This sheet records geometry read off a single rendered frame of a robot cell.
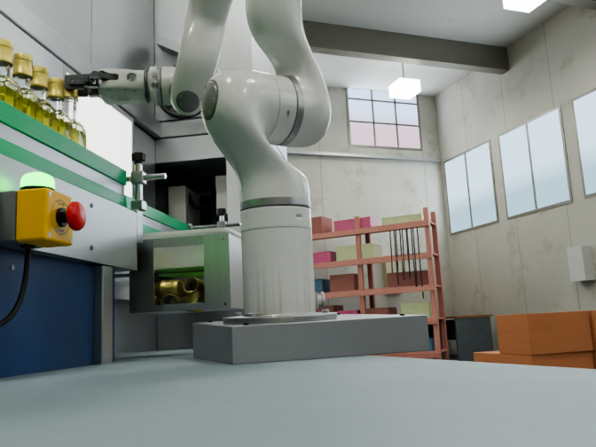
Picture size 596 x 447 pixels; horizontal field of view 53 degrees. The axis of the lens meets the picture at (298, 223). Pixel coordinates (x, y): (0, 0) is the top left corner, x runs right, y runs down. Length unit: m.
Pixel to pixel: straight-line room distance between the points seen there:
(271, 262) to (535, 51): 10.67
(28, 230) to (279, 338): 0.37
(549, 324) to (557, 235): 5.48
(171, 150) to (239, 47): 0.46
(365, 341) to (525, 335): 4.29
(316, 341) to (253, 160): 0.31
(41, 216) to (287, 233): 0.37
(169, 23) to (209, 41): 1.14
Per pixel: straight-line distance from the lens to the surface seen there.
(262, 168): 0.97
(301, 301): 0.96
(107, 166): 1.22
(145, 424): 0.35
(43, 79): 1.31
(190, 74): 1.28
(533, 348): 5.17
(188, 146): 2.22
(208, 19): 1.32
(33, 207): 0.85
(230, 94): 0.97
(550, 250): 10.78
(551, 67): 11.11
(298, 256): 0.96
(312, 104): 1.04
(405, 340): 0.97
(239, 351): 0.87
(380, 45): 10.59
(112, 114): 1.90
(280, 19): 1.06
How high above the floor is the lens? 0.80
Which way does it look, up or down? 10 degrees up
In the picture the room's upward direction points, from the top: 3 degrees counter-clockwise
